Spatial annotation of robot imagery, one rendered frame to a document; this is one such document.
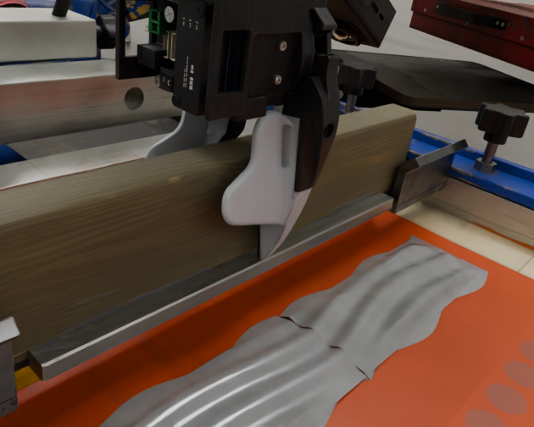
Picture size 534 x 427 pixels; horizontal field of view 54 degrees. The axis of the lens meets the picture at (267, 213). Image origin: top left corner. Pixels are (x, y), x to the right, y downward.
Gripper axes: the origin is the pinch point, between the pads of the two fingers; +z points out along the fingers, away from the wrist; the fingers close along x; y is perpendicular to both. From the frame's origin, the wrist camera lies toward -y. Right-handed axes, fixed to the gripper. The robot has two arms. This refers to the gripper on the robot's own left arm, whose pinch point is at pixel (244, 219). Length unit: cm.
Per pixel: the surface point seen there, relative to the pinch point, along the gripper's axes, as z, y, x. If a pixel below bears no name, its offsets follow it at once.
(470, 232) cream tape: 5.3, -23.4, 7.0
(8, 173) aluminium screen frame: 1.7, 7.4, -16.6
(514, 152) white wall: 47, -200, -35
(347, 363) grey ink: 4.8, 0.6, 9.6
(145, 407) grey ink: 5.1, 10.7, 4.6
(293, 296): 5.3, -2.5, 3.2
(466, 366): 5.3, -5.7, 14.3
